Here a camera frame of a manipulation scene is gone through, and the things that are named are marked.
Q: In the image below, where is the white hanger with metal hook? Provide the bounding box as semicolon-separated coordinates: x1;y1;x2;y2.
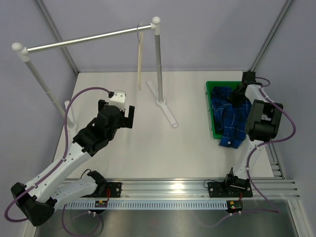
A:
137;30;144;90

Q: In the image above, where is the blue plaid shirt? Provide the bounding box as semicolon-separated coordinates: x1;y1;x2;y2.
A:
211;86;252;149

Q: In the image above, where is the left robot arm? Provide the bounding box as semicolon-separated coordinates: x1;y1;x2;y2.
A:
11;100;135;227

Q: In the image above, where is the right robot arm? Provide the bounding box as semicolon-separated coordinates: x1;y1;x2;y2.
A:
223;71;282;198

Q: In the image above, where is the silver clothes rack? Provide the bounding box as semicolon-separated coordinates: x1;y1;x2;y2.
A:
11;16;178;131

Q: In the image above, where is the green plastic tray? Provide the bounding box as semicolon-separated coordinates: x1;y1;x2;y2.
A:
204;81;241;140

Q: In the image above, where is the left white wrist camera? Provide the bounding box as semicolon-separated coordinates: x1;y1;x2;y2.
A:
109;90;126;111

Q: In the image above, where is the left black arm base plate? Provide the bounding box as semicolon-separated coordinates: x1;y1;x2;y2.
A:
99;182;122;198

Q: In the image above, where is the white slotted cable duct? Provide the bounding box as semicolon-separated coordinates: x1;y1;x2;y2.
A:
66;200;228;210

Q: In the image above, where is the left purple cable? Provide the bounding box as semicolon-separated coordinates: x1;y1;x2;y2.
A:
4;86;114;235

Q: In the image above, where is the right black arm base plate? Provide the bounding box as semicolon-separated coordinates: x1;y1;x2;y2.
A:
207;182;253;198

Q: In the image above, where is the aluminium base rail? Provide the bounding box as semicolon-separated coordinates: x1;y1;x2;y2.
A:
108;178;300;200

